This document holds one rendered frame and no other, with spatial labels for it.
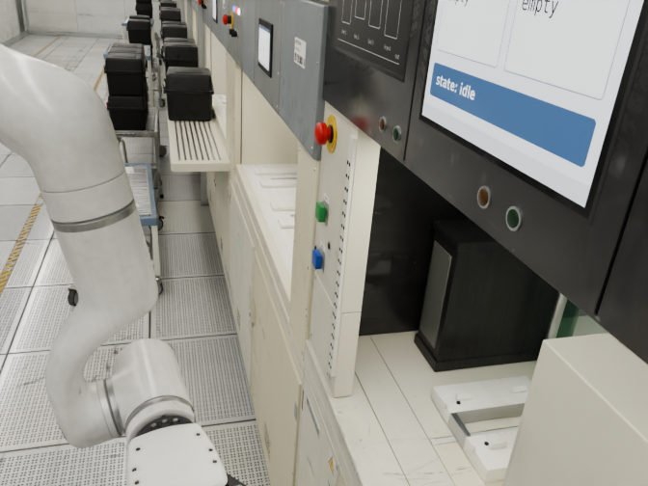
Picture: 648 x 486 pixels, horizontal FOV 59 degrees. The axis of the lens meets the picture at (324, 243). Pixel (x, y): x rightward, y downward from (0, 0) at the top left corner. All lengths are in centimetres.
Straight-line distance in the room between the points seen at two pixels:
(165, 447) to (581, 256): 48
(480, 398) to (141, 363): 65
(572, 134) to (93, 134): 44
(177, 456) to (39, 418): 185
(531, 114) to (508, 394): 78
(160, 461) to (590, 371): 46
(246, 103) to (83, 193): 183
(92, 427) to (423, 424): 60
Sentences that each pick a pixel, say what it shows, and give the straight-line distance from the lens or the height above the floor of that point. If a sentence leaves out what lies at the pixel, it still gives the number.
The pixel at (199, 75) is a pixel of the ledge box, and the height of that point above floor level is 106.
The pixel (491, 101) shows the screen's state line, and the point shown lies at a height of 151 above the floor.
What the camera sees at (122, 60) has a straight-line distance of 444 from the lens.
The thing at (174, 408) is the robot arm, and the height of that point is 113.
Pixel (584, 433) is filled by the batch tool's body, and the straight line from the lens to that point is 39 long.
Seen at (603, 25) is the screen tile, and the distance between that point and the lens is 44.
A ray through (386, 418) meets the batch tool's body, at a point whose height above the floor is 87.
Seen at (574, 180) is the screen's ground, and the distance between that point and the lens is 45.
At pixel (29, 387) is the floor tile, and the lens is 268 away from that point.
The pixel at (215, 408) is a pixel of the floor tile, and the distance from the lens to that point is 243.
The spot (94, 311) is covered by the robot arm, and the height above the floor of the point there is 124.
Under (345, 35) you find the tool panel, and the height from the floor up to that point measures 152.
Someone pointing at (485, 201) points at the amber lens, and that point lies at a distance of 54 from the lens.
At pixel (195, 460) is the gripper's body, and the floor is 111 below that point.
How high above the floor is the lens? 160
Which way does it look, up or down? 25 degrees down
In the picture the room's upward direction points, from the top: 4 degrees clockwise
